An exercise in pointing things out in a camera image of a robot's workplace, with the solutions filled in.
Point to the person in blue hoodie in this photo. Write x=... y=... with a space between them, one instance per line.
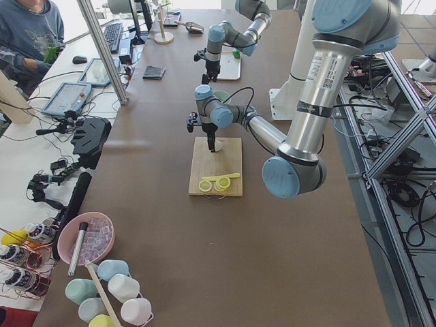
x=29 y=30

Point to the rear teach pendant tablet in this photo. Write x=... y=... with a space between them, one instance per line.
x=95 y=74

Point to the metal cylinder tool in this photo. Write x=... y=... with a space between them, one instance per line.
x=77 y=249

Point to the wooden mug stand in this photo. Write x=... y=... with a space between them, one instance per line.
x=163 y=37

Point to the black plastic device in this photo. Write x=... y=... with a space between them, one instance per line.
x=89 y=139

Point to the light blue plastic cup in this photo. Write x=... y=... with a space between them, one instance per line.
x=109 y=268

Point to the yellow plastic knife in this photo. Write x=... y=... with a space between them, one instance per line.
x=215 y=178

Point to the mint green bowl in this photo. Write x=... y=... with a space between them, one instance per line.
x=222 y=96

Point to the bamboo cutting board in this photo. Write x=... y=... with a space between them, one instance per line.
x=226 y=161

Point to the copper wire bottle rack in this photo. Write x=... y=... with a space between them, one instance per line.
x=26 y=266

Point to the pink bowl with ice cubes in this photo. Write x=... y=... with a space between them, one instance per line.
x=98 y=238

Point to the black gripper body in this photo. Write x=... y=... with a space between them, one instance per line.
x=213 y=66
x=208 y=129

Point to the pink plastic cup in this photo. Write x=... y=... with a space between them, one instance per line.
x=137 y=311

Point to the white plastic cup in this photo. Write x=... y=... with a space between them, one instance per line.
x=123 y=287

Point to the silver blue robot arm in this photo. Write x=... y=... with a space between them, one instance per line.
x=343 y=30
x=225 y=34

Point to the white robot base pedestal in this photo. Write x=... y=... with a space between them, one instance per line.
x=283 y=101

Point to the pale blue plastic cup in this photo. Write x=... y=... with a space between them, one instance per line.
x=90 y=308

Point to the aluminium frame post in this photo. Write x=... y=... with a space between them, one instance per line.
x=97 y=35

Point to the black keyboard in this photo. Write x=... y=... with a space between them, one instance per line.
x=112 y=35

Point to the mint green plastic cup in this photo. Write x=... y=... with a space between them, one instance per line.
x=78 y=290

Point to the yellow plastic cup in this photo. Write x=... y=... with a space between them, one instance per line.
x=101 y=320

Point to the stacked lemon slices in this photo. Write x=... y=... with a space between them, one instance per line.
x=222 y=184

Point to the black computer mouse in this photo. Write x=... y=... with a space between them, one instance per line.
x=79 y=60

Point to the wooden stick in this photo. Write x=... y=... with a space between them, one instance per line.
x=102 y=294

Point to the single lemon slice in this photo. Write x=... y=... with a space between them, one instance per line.
x=205 y=186

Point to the teach pendant tablet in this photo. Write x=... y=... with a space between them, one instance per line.
x=68 y=97
x=95 y=74

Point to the grey folded cloth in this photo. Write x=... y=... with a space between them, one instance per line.
x=154 y=72

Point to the dark small tray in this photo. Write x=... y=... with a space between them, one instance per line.
x=171 y=18

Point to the front teach pendant tablet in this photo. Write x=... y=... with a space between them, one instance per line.
x=68 y=97

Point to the green lime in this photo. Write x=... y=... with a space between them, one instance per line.
x=236 y=54

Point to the aluminium frame rail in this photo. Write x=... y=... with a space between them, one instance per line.
x=386 y=126

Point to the black long bar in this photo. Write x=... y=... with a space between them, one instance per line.
x=72 y=209

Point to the cream rabbit serving tray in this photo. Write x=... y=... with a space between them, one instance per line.
x=230 y=67

